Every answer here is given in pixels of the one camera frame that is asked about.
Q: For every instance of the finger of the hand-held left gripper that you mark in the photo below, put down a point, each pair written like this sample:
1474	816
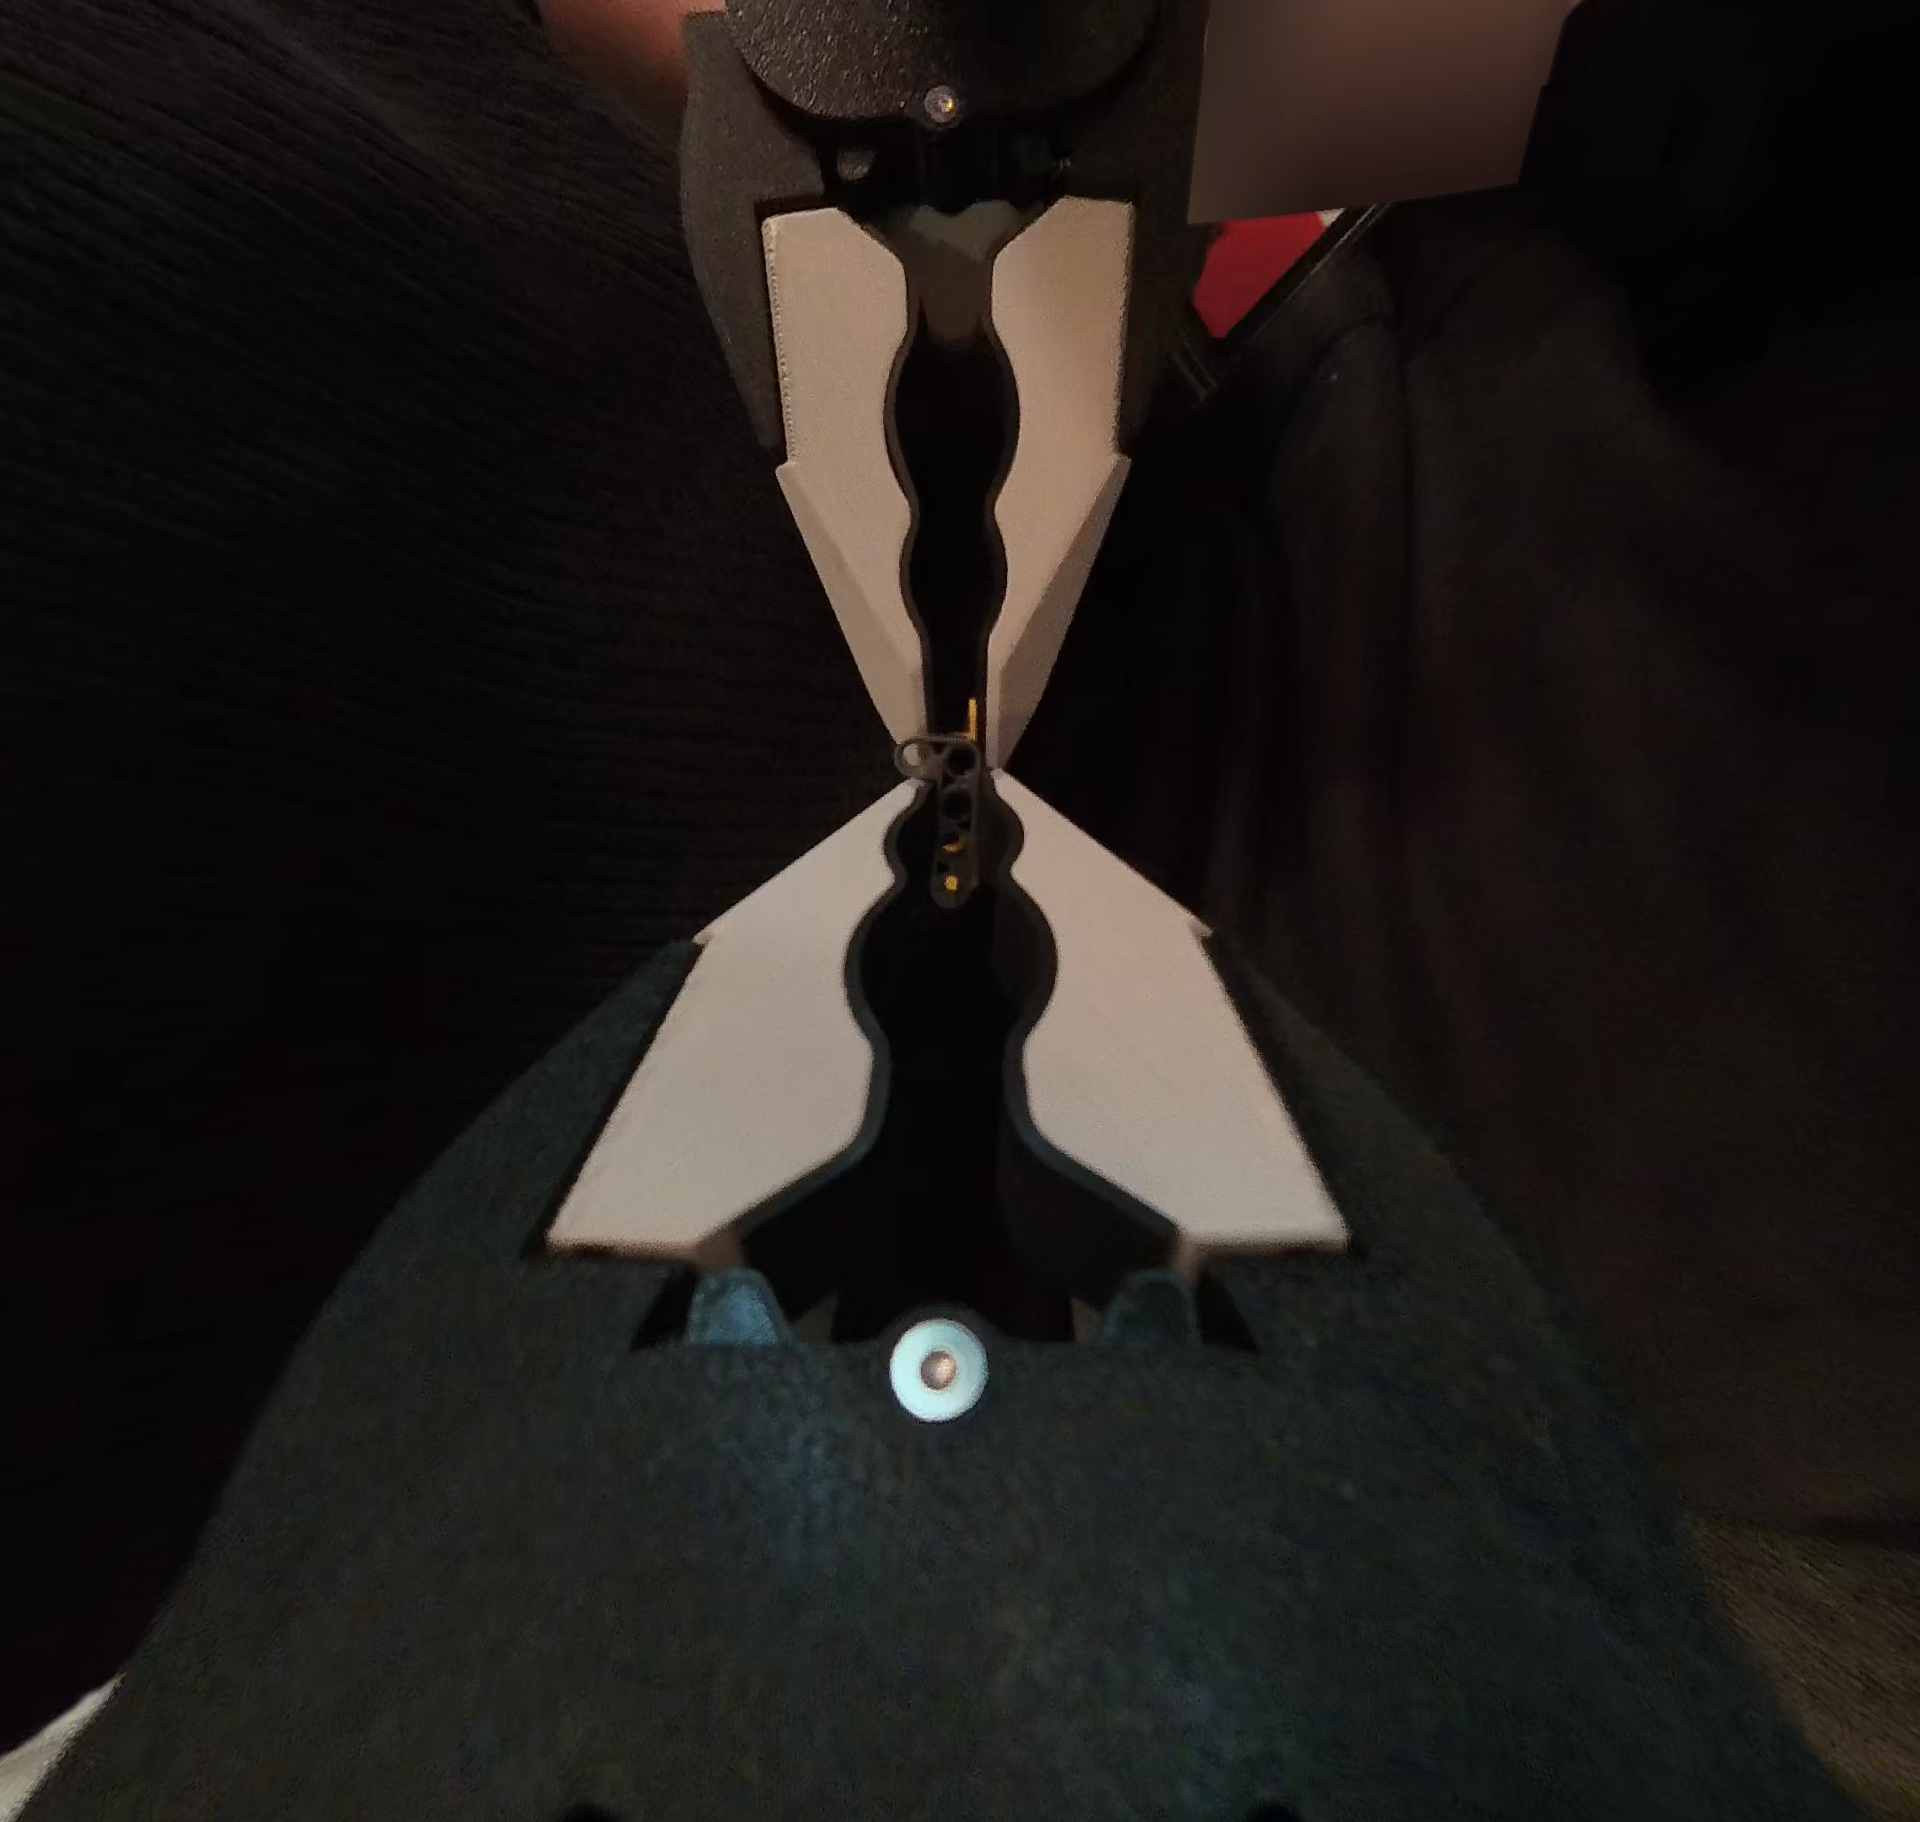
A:
840	397
1071	397

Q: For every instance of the grey angled beam with pins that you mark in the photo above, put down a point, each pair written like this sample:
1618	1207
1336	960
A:
957	816

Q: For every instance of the person's torso in dark sweater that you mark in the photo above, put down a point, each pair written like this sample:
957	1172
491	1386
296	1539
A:
300	502

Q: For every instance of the red badge holder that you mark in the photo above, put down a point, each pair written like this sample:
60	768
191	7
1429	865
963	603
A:
1260	277

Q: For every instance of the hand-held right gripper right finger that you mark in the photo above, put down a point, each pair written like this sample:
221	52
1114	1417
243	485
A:
1171	1087

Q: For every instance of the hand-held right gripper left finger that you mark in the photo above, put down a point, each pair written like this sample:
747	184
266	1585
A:
735	1087

